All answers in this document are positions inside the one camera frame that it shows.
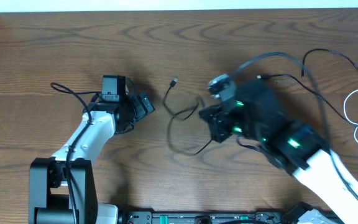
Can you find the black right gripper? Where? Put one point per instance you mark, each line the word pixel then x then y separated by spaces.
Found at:
pixel 216 122

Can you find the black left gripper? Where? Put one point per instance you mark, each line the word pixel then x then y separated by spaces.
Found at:
pixel 142 111

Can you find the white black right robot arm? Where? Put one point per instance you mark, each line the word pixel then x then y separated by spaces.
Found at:
pixel 251 110

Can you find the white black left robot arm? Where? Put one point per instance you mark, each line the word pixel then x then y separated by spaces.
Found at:
pixel 62 187

